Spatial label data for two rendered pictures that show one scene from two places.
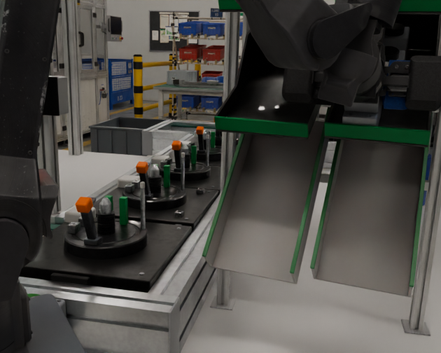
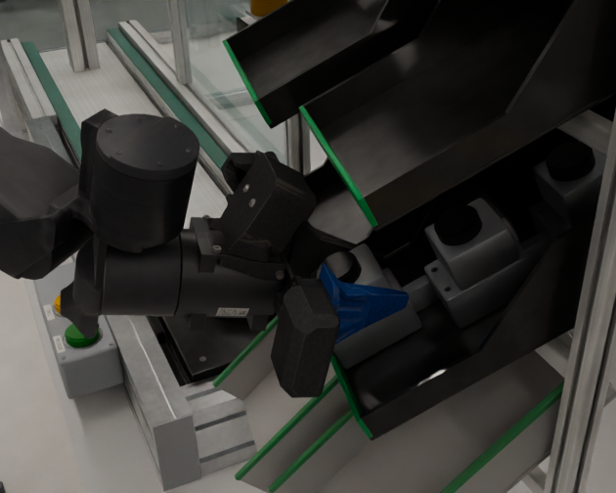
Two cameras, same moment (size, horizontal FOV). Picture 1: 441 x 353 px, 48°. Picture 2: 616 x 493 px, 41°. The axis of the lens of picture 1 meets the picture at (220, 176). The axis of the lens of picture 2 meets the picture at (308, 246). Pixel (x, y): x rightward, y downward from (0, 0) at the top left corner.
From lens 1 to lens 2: 72 cm
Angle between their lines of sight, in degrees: 53
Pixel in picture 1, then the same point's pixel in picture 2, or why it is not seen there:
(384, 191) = (458, 454)
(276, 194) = not seen: hidden behind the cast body
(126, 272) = (195, 347)
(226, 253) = (261, 394)
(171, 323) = (156, 438)
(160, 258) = not seen: hidden behind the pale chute
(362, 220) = (398, 475)
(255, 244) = (284, 408)
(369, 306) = not seen: outside the picture
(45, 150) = (287, 127)
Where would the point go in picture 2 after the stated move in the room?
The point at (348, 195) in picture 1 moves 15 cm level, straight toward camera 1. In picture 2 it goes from (420, 420) to (248, 472)
